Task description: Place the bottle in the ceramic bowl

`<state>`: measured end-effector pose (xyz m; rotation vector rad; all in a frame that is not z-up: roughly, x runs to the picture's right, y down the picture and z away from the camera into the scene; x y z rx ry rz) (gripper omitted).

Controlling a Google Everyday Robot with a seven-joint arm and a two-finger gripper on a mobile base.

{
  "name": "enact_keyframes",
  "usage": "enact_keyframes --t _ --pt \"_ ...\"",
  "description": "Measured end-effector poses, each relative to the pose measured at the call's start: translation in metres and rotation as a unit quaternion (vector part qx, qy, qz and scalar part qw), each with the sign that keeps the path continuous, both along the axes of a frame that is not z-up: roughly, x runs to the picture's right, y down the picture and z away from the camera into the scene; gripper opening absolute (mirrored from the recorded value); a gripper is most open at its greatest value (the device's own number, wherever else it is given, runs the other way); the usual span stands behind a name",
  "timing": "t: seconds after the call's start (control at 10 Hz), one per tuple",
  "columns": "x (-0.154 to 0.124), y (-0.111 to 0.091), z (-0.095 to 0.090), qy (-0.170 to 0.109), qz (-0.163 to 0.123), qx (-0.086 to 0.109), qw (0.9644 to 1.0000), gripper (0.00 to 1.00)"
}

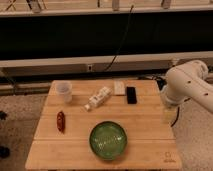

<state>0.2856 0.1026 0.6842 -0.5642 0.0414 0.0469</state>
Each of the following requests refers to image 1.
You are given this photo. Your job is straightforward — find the white plastic bottle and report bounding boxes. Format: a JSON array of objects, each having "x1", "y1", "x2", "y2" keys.
[{"x1": 85, "y1": 87, "x2": 111, "y2": 111}]

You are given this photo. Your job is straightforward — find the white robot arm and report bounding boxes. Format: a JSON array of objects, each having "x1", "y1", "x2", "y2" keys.
[{"x1": 160, "y1": 60, "x2": 213, "y2": 126}]

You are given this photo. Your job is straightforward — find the green ceramic bowl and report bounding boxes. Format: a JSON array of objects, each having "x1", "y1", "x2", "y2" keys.
[{"x1": 89, "y1": 121, "x2": 128, "y2": 161}]

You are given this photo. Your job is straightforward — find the black rectangular block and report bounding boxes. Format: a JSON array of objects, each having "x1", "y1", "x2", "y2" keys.
[{"x1": 126, "y1": 87, "x2": 137, "y2": 104}]

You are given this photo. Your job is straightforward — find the white rectangular block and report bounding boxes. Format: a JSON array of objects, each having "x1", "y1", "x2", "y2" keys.
[{"x1": 114, "y1": 81, "x2": 125, "y2": 95}]

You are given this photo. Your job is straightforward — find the clear plastic cup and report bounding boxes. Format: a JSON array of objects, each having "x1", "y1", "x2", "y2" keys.
[{"x1": 55, "y1": 81, "x2": 72, "y2": 103}]

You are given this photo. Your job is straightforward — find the black floor cable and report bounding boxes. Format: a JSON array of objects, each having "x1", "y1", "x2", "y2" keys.
[{"x1": 170, "y1": 106, "x2": 181, "y2": 128}]

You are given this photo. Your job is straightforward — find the black hanging cable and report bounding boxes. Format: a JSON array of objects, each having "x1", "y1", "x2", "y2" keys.
[{"x1": 103, "y1": 4, "x2": 135, "y2": 72}]

